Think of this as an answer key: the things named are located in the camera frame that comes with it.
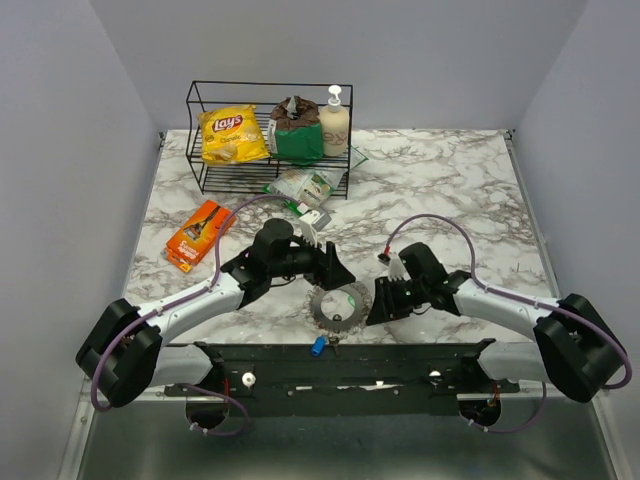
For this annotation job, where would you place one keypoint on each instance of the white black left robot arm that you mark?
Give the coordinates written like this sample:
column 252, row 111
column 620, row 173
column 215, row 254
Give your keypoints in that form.
column 121, row 353

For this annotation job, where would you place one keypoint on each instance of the blue key tag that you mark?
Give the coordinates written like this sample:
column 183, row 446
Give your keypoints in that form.
column 318, row 346

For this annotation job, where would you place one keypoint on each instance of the yellow Lays chips bag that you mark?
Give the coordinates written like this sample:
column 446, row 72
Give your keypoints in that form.
column 231, row 135

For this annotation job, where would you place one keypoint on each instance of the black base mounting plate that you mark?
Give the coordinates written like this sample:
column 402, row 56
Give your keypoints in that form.
column 285, row 380

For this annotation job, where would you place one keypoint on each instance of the green brown coffee bag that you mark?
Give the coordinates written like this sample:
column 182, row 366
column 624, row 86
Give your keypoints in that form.
column 294, row 132

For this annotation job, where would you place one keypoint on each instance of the green white snack pouch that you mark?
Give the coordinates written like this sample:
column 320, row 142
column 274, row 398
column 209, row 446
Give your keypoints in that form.
column 311, row 186

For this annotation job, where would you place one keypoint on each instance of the metal disc keyring organizer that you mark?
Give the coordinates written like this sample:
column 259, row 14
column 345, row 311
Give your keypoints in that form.
column 330, row 312

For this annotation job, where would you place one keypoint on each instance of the green white card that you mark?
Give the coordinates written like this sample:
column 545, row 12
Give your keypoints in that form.
column 357, row 157

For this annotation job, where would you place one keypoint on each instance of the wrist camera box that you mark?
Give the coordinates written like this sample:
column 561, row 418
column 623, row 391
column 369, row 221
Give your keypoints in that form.
column 395, row 267
column 311, row 222

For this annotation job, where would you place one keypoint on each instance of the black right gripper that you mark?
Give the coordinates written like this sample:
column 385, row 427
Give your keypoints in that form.
column 384, row 307

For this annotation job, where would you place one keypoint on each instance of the aluminium frame rail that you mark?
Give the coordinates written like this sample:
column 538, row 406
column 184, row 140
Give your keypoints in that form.
column 118, row 394

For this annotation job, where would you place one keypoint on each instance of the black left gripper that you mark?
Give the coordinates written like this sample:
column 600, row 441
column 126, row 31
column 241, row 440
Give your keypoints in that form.
column 326, row 267

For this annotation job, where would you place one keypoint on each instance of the black wire shelf rack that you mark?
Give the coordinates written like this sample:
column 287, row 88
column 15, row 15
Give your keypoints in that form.
column 252, row 177

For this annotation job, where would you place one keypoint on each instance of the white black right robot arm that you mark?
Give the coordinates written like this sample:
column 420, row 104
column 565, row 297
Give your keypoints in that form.
column 568, row 344

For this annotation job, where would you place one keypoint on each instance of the orange razor box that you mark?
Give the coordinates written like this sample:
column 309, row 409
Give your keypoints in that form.
column 197, row 236

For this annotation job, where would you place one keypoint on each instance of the cream soap pump bottle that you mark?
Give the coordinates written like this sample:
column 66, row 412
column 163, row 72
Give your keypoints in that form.
column 334, row 120

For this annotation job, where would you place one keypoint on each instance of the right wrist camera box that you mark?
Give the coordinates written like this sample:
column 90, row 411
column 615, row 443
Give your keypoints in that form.
column 395, row 267

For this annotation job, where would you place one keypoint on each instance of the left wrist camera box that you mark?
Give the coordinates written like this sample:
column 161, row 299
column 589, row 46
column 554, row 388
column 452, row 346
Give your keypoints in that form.
column 311, row 222

